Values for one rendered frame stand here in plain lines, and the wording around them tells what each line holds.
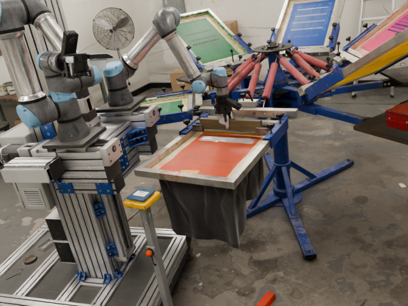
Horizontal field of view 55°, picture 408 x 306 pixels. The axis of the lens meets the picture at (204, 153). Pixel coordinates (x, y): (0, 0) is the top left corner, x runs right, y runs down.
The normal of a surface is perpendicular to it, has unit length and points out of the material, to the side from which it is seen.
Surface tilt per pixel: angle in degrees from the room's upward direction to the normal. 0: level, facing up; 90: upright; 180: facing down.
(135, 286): 0
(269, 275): 0
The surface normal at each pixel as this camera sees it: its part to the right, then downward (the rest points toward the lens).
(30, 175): -0.27, 0.43
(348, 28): -0.47, 0.43
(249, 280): -0.14, -0.90
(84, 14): 0.87, 0.07
